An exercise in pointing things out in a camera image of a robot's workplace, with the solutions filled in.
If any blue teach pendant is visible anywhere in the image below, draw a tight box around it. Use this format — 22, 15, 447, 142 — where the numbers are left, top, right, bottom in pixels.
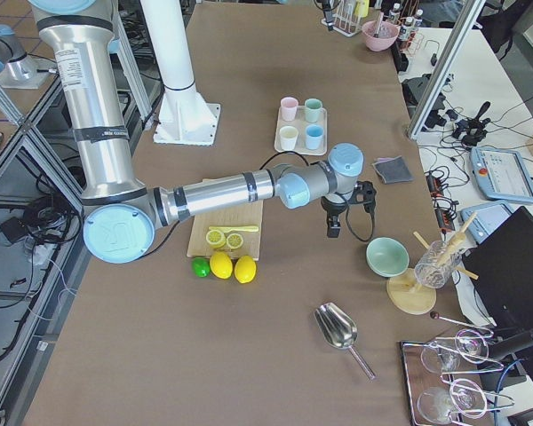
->
470, 146, 533, 204
459, 200, 514, 244

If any yellow lidded bottle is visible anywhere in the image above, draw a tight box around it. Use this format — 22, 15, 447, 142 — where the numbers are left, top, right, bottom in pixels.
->
354, 0, 370, 19

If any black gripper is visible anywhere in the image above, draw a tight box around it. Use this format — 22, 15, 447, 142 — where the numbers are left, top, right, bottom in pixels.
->
321, 196, 349, 238

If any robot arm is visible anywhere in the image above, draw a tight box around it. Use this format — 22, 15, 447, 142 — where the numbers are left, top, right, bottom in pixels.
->
0, 1, 195, 103
31, 1, 363, 264

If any yellow plastic knife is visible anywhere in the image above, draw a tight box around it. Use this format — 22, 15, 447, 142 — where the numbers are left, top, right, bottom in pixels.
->
208, 225, 259, 233

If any pink cup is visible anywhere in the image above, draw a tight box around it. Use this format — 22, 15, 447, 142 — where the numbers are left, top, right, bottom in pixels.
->
280, 97, 298, 122

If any lemon half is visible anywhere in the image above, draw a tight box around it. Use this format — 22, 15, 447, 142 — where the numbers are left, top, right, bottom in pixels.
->
205, 229, 227, 249
226, 233, 244, 250

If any cream cup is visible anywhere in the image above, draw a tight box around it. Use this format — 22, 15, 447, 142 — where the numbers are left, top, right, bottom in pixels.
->
279, 125, 298, 151

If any wine glass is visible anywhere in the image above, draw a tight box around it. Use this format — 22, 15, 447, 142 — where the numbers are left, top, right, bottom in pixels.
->
417, 379, 488, 425
420, 328, 489, 374

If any blue cup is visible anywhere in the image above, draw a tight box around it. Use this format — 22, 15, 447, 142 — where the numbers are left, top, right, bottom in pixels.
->
305, 124, 324, 151

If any wooden cutting board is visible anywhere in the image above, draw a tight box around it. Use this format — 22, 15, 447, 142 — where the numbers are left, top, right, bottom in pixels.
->
186, 175, 263, 260

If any clear textured glass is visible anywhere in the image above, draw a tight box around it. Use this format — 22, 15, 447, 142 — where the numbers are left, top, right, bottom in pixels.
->
414, 241, 461, 288

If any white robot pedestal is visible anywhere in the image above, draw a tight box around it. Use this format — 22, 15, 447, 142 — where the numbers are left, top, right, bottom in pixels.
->
141, 0, 220, 146

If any aluminium frame post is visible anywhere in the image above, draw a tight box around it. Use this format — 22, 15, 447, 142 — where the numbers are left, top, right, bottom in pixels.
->
407, 0, 486, 141

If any green cup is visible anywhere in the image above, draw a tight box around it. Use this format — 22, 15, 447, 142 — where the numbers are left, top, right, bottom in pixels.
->
304, 98, 323, 123

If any grey folded cloth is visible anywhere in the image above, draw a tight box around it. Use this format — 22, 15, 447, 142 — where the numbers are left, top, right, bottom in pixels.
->
372, 156, 414, 185

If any black monitor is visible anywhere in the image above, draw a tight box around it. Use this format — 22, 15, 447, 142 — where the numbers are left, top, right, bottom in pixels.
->
464, 207, 533, 329

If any white wire rack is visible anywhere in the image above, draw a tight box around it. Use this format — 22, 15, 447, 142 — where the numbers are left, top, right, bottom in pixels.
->
330, 0, 361, 37

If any whole yellow lemon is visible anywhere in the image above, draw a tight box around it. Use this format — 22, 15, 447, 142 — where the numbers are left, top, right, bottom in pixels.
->
210, 251, 233, 280

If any green lime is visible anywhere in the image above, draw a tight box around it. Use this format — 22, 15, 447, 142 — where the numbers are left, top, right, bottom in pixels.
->
191, 257, 211, 278

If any cream serving tray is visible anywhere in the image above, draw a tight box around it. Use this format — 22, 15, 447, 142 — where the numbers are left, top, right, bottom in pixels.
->
274, 106, 328, 156

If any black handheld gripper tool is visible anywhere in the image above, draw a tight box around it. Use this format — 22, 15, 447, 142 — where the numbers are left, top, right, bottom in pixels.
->
452, 101, 491, 146

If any metal scoop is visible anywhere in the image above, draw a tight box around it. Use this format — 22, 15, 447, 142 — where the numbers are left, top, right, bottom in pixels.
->
314, 302, 377, 380

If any metal tube with black cap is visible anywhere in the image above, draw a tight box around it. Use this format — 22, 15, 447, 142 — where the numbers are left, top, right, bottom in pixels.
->
373, 12, 384, 38

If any mint green bowl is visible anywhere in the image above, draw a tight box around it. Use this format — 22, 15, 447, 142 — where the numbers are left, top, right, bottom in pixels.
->
366, 237, 410, 278

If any pink bowl with ice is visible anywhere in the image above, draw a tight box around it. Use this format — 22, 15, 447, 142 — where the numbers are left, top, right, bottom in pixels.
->
362, 20, 400, 51

